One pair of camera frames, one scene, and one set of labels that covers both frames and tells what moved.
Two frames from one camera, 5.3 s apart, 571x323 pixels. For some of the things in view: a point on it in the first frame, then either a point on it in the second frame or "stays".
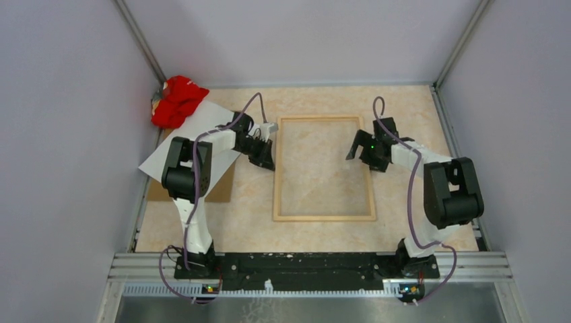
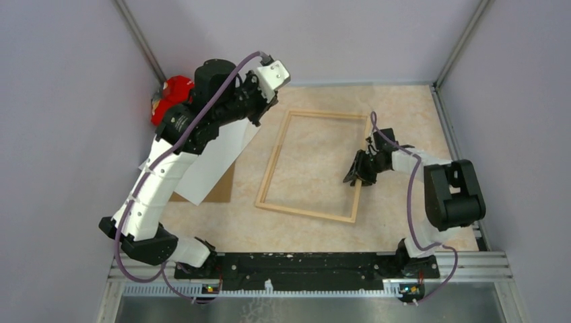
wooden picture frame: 277,179 to 274,158
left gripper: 264,159 to 251,81
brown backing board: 223,191 stays
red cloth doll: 174,100 stays
